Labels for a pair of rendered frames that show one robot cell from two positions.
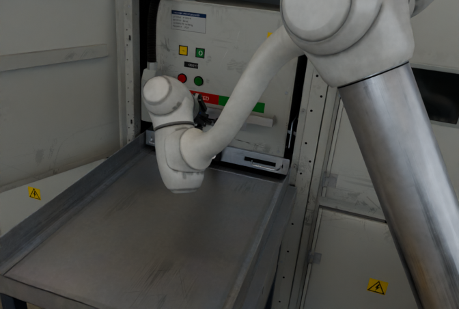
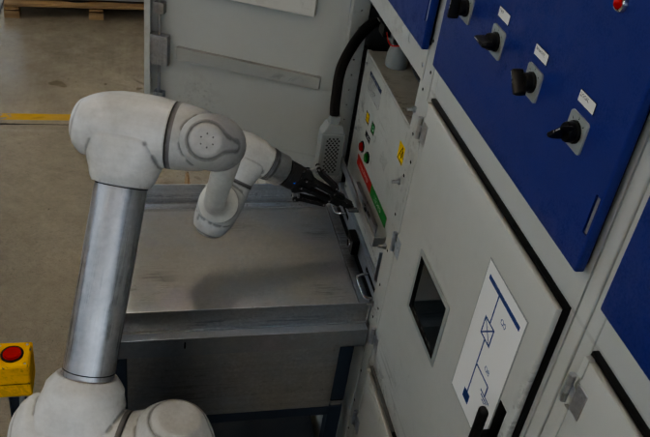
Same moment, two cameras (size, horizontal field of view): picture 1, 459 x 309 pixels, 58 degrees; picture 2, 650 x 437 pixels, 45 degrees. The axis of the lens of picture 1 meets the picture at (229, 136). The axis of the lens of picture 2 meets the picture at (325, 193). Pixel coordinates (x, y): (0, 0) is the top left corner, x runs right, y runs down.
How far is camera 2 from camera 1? 1.64 m
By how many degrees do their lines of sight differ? 51
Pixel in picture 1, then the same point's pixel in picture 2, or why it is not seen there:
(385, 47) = (91, 165)
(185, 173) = (199, 216)
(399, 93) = (95, 199)
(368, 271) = not seen: outside the picture
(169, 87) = not seen: hidden behind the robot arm
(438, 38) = (439, 241)
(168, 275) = (158, 283)
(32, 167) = not seen: hidden behind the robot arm
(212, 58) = (376, 140)
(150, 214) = (227, 246)
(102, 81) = (311, 111)
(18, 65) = (228, 68)
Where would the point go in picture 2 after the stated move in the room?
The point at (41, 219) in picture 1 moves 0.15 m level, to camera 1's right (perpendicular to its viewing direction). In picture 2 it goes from (162, 193) to (179, 221)
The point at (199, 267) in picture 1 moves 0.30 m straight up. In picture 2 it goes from (179, 297) to (182, 205)
